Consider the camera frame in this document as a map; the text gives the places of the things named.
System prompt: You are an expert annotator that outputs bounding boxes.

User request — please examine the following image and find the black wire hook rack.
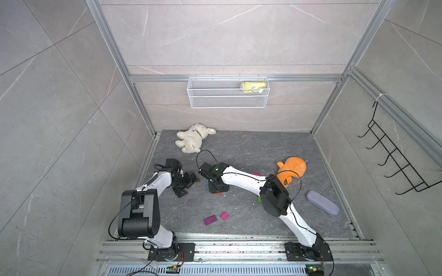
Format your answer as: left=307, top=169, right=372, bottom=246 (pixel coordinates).
left=358, top=101, right=442, bottom=196

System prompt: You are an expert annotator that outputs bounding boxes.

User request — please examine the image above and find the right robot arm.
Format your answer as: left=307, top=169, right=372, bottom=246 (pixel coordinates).
left=199, top=163, right=334, bottom=262

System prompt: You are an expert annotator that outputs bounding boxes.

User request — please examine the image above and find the white plush dog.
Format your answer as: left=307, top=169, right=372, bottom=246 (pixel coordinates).
left=175, top=124, right=216, bottom=154

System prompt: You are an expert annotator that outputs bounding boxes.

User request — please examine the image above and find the orange plush toy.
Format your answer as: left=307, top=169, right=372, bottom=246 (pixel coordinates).
left=276, top=157, right=307, bottom=188

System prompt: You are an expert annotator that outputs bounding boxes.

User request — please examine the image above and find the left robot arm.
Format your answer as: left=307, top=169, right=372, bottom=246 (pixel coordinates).
left=108, top=158, right=200, bottom=265

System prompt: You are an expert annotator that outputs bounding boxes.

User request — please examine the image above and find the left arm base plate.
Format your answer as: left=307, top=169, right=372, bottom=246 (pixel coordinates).
left=147, top=243, right=196, bottom=262

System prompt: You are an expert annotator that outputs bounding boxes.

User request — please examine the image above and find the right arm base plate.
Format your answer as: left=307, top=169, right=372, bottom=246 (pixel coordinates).
left=284, top=241, right=334, bottom=262

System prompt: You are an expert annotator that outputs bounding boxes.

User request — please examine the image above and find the pink cube block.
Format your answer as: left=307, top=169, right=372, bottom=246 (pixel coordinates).
left=221, top=212, right=229, bottom=221

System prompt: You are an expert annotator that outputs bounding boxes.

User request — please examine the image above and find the yellow sponge in basket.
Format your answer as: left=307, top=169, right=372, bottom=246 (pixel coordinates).
left=240, top=82, right=267, bottom=94

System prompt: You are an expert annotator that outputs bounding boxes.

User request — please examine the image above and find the white wire mesh basket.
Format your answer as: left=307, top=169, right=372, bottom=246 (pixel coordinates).
left=186, top=76, right=270, bottom=109

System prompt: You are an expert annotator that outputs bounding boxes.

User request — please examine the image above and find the purple rectangular block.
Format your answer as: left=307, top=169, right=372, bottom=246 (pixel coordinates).
left=203, top=215, right=218, bottom=226

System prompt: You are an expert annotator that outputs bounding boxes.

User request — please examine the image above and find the purple glasses case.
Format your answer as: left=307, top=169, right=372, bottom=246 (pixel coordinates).
left=306, top=190, right=340, bottom=216

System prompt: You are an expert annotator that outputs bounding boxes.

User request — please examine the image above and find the metal rail frame front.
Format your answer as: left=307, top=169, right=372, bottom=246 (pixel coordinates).
left=94, top=233, right=390, bottom=276

